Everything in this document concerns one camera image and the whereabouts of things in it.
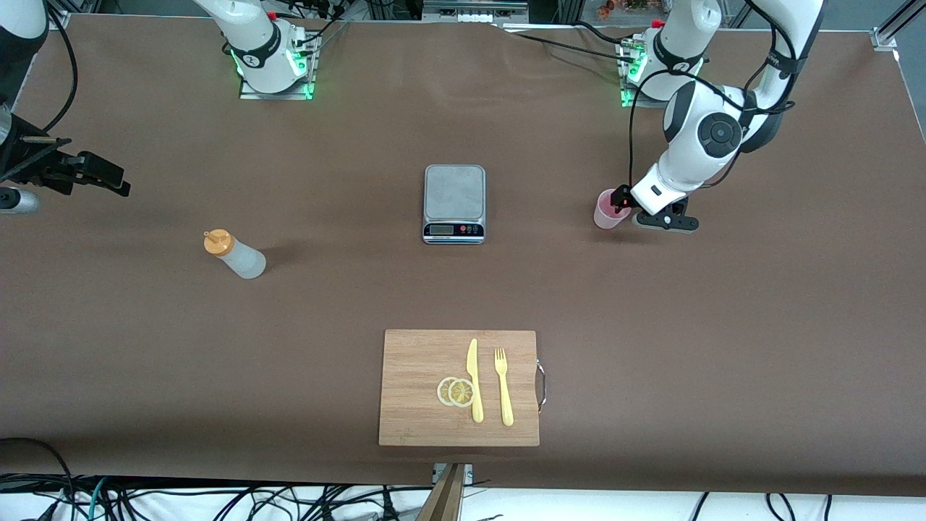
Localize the black floor cable loop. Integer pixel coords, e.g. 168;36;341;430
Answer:
0;437;75;521

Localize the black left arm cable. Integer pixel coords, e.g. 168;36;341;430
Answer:
628;0;804;190

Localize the translucent sauce bottle orange cap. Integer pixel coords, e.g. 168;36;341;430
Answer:
203;229;267;280

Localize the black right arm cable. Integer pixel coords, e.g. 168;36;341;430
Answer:
42;4;79;135

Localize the teal floor cable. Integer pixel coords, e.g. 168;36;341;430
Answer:
85;476;109;521

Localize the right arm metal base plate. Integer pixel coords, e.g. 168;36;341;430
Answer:
239;78;316;101

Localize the white power strip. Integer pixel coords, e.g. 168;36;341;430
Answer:
423;0;529;26

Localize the black cable on table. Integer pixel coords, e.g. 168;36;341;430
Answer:
499;22;630;64

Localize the yellow plastic fork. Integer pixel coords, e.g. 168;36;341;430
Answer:
493;347;515;427

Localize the pink plastic cup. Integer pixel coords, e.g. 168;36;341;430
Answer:
594;188;633;231

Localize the wooden beam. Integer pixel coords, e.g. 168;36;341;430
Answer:
416;463;467;521

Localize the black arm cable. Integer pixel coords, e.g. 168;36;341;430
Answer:
628;0;804;190
42;4;79;135

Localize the yellow plastic knife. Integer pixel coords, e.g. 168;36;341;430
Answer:
466;338;485;424

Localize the wooden cutting board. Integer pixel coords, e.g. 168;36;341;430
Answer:
378;329;546;447

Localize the silver digital kitchen scale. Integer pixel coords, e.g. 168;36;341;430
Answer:
422;164;486;245

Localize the brown table cover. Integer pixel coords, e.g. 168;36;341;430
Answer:
0;13;926;497

